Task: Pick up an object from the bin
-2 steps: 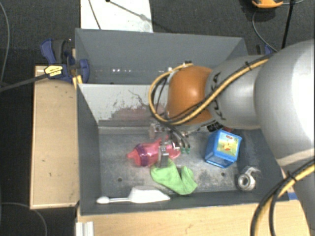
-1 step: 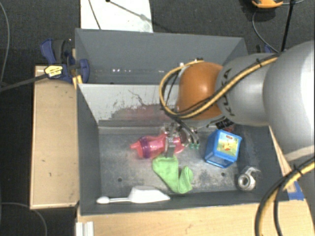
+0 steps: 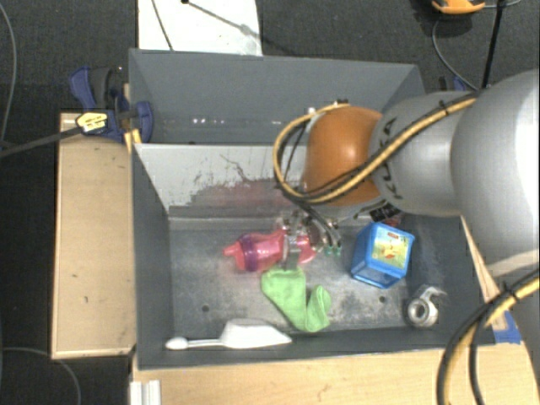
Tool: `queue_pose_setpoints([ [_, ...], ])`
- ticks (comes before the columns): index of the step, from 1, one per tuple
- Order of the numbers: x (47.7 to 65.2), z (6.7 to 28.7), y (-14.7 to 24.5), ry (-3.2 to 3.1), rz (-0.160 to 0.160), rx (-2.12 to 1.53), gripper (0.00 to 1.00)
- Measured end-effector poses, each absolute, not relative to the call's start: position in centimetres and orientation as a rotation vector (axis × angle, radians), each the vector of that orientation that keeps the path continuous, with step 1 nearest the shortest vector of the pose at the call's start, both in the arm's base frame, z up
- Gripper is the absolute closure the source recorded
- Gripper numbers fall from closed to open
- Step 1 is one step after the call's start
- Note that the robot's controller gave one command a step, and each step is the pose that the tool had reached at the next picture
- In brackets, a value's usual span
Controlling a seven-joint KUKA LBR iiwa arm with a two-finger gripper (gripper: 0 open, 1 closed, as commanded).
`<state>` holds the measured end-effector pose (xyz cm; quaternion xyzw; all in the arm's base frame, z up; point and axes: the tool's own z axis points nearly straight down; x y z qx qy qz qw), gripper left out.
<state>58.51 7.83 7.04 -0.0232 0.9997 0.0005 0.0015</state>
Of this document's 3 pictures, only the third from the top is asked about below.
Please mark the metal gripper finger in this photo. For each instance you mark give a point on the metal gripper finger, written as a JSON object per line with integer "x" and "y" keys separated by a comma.
{"x": 292, "y": 256}

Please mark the pink sippy cup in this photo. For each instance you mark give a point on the pink sippy cup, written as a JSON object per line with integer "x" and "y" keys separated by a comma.
{"x": 257, "y": 251}

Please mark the green cloth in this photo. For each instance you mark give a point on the green cloth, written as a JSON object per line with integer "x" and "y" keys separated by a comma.
{"x": 291, "y": 298}

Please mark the blue picture box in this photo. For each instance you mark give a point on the blue picture box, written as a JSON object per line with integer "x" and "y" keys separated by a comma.
{"x": 381, "y": 253}

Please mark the grey metal bin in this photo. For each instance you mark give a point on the grey metal bin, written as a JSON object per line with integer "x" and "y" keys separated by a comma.
{"x": 219, "y": 277}

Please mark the white plastic scoop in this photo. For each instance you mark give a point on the white plastic scoop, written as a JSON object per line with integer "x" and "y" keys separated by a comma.
{"x": 249, "y": 336}

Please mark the pale wood board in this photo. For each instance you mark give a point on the pale wood board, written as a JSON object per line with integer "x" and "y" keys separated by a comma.
{"x": 93, "y": 243}

